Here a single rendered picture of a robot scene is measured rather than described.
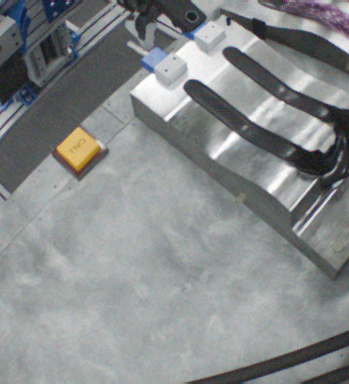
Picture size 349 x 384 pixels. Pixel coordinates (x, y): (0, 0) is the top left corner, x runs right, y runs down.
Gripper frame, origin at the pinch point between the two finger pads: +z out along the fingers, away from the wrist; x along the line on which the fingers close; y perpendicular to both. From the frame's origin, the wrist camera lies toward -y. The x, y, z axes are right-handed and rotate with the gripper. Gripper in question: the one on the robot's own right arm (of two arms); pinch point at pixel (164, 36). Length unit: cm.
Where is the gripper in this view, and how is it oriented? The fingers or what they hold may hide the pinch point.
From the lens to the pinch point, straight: 136.4
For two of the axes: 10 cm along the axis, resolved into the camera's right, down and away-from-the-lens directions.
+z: 0.7, 4.0, 9.1
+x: -6.8, 6.9, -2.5
